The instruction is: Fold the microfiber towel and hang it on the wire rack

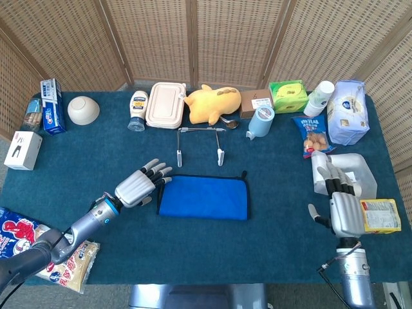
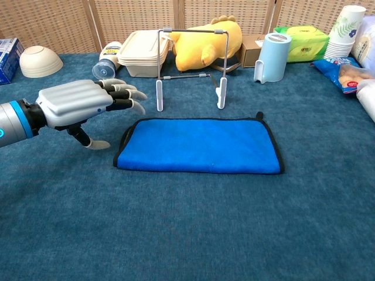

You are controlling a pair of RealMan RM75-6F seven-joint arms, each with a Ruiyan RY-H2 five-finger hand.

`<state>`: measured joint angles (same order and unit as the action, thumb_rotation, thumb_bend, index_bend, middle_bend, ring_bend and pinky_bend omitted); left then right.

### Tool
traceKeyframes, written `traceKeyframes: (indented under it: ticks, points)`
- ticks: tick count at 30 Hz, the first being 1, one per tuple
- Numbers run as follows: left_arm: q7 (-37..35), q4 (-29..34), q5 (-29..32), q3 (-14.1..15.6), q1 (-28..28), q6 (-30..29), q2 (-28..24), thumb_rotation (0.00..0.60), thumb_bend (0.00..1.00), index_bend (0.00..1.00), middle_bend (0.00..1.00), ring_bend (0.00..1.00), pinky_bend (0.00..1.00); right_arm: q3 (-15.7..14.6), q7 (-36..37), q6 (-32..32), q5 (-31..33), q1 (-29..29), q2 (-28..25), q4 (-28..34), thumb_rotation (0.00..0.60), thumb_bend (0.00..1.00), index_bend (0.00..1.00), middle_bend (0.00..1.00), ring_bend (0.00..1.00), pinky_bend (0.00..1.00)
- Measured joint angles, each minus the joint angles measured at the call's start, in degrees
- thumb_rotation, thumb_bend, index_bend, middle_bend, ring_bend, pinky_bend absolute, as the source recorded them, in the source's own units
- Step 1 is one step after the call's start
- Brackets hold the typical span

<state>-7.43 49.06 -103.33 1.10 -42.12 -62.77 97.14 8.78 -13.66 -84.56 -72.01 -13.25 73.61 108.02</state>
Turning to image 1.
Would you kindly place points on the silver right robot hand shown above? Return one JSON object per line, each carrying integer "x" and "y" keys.
{"x": 346, "y": 212}

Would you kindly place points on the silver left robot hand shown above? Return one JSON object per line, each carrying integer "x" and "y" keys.
{"x": 135, "y": 190}

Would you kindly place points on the grey and blue cloth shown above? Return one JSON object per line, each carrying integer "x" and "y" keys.
{"x": 202, "y": 198}

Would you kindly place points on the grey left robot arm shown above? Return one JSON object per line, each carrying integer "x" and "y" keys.
{"x": 90, "y": 219}

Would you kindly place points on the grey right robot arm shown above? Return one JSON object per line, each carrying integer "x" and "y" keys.
{"x": 357, "y": 277}

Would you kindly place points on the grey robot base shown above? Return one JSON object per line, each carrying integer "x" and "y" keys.
{"x": 199, "y": 297}

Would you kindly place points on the yellow red biscuit packet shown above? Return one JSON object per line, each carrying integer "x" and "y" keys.
{"x": 383, "y": 215}

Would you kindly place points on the translucent plastic bag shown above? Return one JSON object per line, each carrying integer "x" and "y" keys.
{"x": 360, "y": 164}

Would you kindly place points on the blue table carpet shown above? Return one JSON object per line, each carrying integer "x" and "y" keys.
{"x": 273, "y": 193}

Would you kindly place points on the mayonnaise squeeze bottle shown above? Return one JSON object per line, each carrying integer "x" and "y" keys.
{"x": 139, "y": 106}

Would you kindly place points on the blue cookie snack bag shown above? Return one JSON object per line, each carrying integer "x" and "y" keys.
{"x": 312, "y": 135}

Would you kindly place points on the beige plastic lunch box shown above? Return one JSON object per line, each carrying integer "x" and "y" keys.
{"x": 164, "y": 106}

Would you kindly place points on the beige upturned bowl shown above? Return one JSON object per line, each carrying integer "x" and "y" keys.
{"x": 83, "y": 111}

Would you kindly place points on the gloves package red blue print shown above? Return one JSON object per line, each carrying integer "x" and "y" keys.
{"x": 74, "y": 267}

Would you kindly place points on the blue toothpaste box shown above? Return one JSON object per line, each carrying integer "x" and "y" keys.
{"x": 53, "y": 112}

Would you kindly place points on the yellow plush toy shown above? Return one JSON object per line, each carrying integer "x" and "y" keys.
{"x": 209, "y": 103}

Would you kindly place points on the stack of paper cups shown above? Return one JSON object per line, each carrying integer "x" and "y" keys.
{"x": 318, "y": 99}

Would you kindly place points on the metal spoon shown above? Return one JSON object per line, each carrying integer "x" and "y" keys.
{"x": 232, "y": 124}

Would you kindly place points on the white box black print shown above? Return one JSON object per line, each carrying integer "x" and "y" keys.
{"x": 22, "y": 151}

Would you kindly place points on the light blue cylindrical mug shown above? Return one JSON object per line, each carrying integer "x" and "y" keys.
{"x": 260, "y": 124}

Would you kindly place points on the clear jar with sticks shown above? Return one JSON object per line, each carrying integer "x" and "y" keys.
{"x": 32, "y": 116}

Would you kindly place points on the green tissue pack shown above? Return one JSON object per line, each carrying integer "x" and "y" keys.
{"x": 288, "y": 96}

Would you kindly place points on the brown cardboard box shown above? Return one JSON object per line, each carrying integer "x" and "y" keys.
{"x": 251, "y": 103}

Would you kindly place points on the wicker folding screen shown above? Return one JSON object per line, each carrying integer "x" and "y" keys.
{"x": 154, "y": 38}

